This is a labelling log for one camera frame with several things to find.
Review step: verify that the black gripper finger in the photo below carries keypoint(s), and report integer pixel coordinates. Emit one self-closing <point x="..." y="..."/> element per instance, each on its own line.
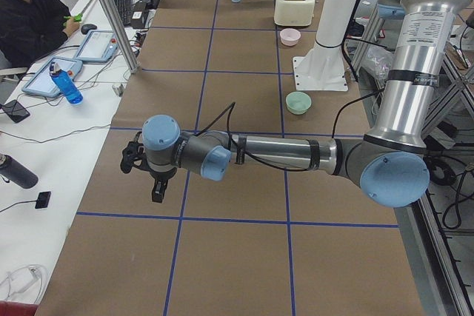
<point x="158" y="191"/>

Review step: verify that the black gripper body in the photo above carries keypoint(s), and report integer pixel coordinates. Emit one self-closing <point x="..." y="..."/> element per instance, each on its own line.
<point x="160" y="175"/>

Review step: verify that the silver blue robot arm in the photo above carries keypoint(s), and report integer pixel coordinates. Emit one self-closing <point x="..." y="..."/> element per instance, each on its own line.
<point x="386" y="163"/>

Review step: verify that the cream toaster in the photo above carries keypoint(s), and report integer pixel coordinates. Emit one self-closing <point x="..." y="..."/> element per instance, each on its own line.
<point x="289" y="13"/>

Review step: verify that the pink bowl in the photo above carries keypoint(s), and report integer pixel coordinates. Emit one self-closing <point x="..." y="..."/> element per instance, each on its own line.
<point x="290" y="37"/>

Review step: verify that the black keyboard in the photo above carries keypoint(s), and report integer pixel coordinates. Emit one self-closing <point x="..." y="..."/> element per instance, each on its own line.
<point x="124" y="8"/>

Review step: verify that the small black square puck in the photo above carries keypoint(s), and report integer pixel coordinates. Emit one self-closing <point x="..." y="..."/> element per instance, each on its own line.
<point x="43" y="200"/>

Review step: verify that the blue water bottle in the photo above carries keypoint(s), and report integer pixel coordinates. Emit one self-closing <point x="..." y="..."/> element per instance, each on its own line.
<point x="65" y="83"/>

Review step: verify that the teach pendant far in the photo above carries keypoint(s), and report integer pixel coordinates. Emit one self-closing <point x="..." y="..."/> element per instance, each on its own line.
<point x="97" y="47"/>

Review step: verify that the teach pendant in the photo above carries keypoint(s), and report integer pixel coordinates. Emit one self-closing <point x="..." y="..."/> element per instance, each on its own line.
<point x="97" y="47"/>
<point x="41" y="83"/>

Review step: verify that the dark grey thermos bottle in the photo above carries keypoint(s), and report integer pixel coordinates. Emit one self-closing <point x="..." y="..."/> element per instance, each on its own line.
<point x="15" y="172"/>

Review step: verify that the black computer mouse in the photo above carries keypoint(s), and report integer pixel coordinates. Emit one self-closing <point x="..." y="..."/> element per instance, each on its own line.
<point x="86" y="28"/>

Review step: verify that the teach pendant near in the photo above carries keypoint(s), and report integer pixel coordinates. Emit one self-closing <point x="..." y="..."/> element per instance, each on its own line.
<point x="41" y="83"/>

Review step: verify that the green bowl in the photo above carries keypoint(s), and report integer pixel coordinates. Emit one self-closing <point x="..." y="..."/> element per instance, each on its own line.
<point x="298" y="102"/>

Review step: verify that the black smartphone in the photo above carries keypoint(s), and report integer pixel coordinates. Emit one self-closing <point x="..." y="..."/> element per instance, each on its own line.
<point x="15" y="111"/>

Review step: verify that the white power adapter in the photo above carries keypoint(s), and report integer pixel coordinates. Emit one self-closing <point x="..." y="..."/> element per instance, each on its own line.
<point x="24" y="279"/>

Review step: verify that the person in black sweater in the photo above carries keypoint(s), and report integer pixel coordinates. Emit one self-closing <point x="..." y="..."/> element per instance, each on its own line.
<point x="30" y="29"/>

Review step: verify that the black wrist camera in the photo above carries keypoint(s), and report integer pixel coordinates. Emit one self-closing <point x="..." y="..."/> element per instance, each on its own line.
<point x="133" y="155"/>

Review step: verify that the aluminium frame post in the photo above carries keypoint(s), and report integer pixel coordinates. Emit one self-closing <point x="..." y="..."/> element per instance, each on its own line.
<point x="112" y="15"/>

